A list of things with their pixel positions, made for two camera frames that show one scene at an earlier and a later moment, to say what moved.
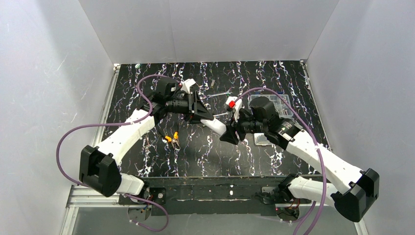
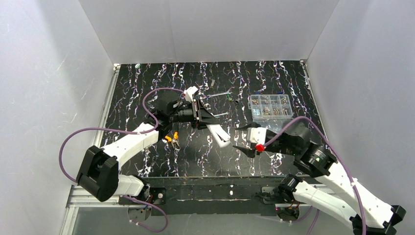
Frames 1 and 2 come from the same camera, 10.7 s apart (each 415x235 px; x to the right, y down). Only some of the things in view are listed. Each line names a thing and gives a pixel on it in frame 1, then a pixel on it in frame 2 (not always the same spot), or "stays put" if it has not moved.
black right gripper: [237, 124] → [268, 142]
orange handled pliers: [174, 140] stays put
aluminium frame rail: [80, 195] stays put
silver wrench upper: [228, 92] stays put
